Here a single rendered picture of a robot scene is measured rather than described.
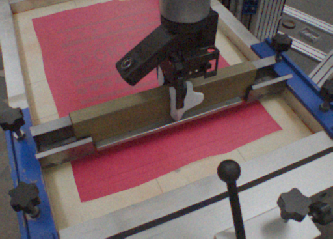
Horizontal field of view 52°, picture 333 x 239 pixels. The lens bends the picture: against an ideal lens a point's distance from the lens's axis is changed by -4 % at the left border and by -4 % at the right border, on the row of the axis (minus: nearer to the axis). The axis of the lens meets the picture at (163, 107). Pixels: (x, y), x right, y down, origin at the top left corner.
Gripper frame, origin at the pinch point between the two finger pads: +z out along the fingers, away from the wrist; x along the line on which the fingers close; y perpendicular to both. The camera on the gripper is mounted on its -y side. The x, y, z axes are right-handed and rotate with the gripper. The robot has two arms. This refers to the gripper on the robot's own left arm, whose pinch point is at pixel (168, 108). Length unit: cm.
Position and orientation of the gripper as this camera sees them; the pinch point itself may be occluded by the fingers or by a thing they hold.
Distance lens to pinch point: 66.0
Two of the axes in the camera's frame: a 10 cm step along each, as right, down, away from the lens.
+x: -3.9, -6.7, 6.3
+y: 9.2, -2.8, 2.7
